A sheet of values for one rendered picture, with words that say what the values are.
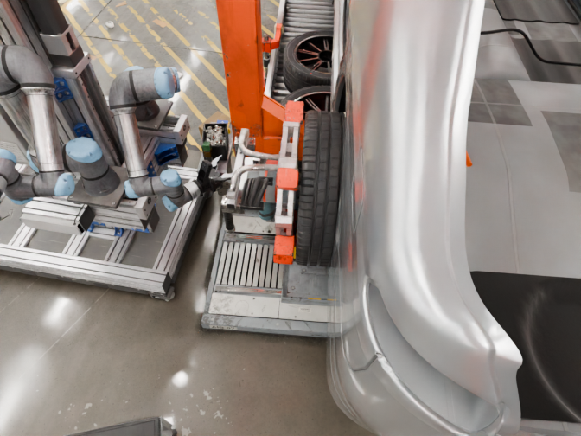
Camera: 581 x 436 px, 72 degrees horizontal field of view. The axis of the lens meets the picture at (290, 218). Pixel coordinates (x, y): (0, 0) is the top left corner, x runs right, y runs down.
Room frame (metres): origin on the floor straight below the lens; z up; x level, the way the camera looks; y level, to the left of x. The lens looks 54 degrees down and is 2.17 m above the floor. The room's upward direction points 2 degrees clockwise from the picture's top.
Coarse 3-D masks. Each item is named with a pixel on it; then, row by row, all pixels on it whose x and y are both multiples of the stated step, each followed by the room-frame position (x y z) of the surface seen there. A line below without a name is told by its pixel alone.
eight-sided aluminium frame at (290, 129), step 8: (288, 128) 1.20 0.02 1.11; (296, 128) 1.20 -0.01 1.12; (288, 136) 1.35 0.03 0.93; (296, 136) 1.15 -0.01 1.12; (296, 144) 1.10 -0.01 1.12; (280, 152) 1.06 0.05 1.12; (296, 152) 1.06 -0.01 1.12; (280, 160) 1.02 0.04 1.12; (288, 160) 1.02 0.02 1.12; (296, 160) 1.03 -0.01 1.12; (296, 168) 1.00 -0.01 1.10; (280, 192) 0.93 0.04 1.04; (280, 200) 0.91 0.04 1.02; (288, 200) 0.91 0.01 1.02; (280, 208) 0.89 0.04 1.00; (288, 208) 0.89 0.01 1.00; (280, 216) 0.87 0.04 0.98; (288, 216) 0.87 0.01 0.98; (280, 224) 0.85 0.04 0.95; (288, 224) 0.85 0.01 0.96; (280, 232) 0.87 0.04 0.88; (288, 232) 0.85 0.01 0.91
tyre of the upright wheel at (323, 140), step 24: (312, 120) 1.18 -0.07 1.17; (336, 120) 1.19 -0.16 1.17; (312, 144) 1.05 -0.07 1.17; (336, 144) 1.06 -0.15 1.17; (312, 168) 0.97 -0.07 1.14; (336, 168) 0.97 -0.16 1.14; (312, 192) 0.90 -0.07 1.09; (336, 192) 0.90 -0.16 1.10; (312, 216) 0.84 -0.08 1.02; (336, 216) 0.85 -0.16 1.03; (312, 240) 0.80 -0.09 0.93; (312, 264) 0.80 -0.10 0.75
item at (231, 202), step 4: (248, 132) 1.32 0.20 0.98; (248, 136) 1.31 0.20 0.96; (240, 152) 1.19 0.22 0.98; (240, 156) 1.17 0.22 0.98; (244, 156) 1.18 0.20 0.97; (236, 160) 1.15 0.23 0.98; (240, 160) 1.15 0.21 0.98; (244, 160) 1.17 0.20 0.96; (236, 164) 1.12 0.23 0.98; (240, 164) 1.12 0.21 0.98; (236, 168) 1.10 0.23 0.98; (240, 176) 1.07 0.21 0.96; (236, 188) 1.00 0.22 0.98; (236, 192) 0.98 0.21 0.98; (236, 196) 0.96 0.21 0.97; (228, 200) 0.94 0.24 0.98; (232, 200) 0.94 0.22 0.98; (236, 200) 0.95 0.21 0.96; (228, 204) 0.92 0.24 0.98; (232, 204) 0.92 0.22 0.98; (232, 208) 0.92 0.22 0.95
